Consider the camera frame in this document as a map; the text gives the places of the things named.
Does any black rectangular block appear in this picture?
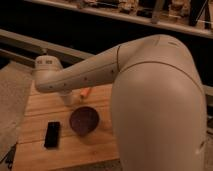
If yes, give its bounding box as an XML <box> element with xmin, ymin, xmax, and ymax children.
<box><xmin>44</xmin><ymin>121</ymin><xmax>60</xmax><ymax>148</ymax></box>

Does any background shelf with clutter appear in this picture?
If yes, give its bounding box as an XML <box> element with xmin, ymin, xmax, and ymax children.
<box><xmin>25</xmin><ymin>0</ymin><xmax>213</xmax><ymax>39</ymax></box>

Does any wooden board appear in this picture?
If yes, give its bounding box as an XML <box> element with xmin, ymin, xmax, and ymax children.
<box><xmin>12</xmin><ymin>85</ymin><xmax>119</xmax><ymax>171</ymax></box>

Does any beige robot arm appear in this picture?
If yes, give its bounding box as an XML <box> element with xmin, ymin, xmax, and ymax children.
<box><xmin>35</xmin><ymin>34</ymin><xmax>207</xmax><ymax>171</ymax></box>

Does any orange carrot toy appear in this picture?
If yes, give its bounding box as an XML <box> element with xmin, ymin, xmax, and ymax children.
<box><xmin>80</xmin><ymin>87</ymin><xmax>91</xmax><ymax>98</ymax></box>

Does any dark purple bowl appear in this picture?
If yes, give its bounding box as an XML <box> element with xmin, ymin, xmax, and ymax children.
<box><xmin>69</xmin><ymin>106</ymin><xmax>99</xmax><ymax>136</ymax></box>

